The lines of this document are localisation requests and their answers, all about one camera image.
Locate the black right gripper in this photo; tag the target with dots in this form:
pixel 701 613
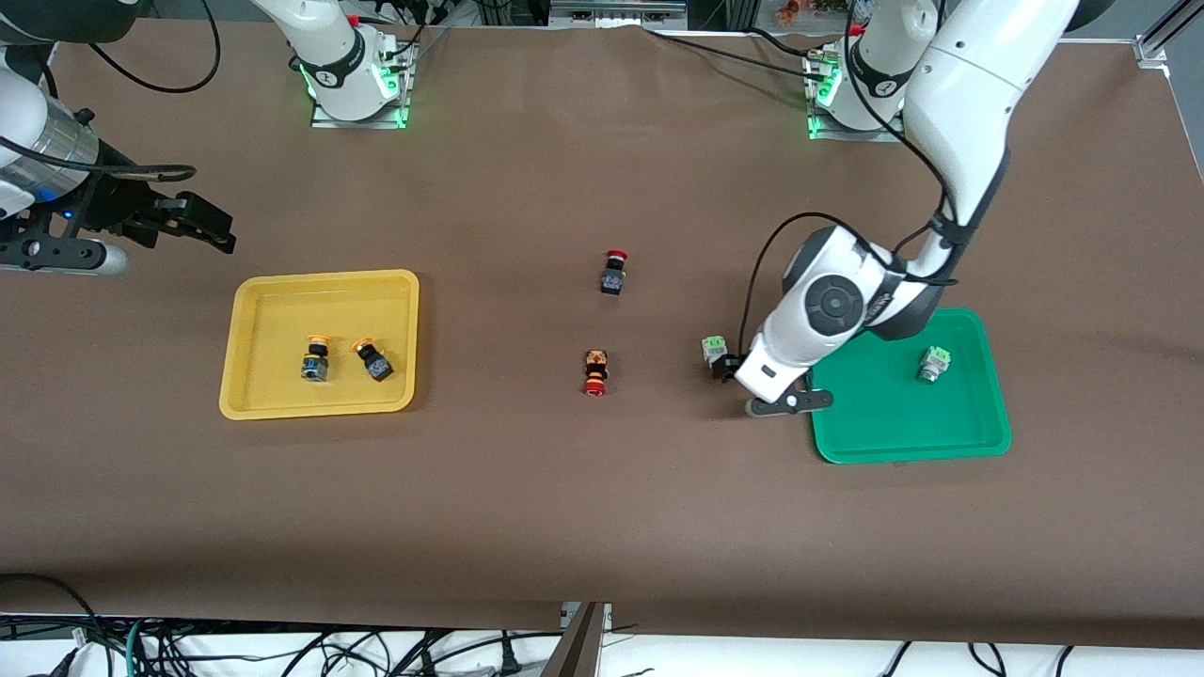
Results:
pixel 115 206

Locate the green push button switch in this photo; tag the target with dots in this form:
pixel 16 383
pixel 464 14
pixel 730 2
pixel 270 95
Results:
pixel 933 365
pixel 713 348

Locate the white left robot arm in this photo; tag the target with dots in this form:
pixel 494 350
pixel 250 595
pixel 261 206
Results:
pixel 969 94

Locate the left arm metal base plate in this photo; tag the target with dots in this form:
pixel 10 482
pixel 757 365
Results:
pixel 828 133

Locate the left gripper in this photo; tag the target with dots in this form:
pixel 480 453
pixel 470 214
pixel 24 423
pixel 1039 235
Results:
pixel 725 368

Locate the yellow push button switch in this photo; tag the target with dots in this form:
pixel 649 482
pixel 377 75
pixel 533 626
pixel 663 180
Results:
pixel 315 365
pixel 378 362

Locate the red button orange contact block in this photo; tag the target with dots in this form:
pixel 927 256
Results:
pixel 595 371

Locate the green plastic tray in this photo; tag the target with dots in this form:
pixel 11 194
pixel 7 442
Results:
pixel 894 423

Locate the red button blue contact block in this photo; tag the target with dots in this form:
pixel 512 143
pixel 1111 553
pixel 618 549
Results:
pixel 613 275

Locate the aluminium frame profile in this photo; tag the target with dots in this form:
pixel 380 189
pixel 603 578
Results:
pixel 1166 33

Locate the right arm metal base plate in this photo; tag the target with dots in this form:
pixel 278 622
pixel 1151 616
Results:
pixel 395 103

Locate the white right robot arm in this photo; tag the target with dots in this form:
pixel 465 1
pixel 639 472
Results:
pixel 334 56

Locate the silver metal device box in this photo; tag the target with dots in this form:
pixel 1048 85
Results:
pixel 616 11

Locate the yellow plastic tray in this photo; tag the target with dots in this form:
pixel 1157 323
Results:
pixel 320 395

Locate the brown table cover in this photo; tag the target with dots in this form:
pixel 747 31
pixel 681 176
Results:
pixel 602 517

